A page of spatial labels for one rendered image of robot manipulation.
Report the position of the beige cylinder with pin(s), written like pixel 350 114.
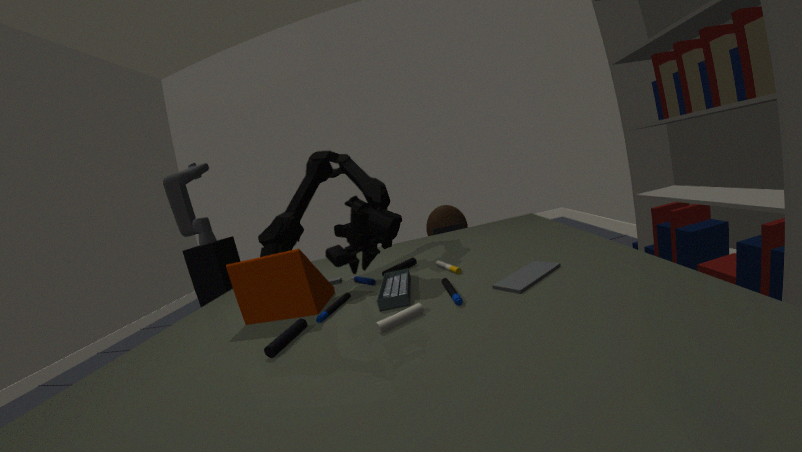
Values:
pixel 399 317

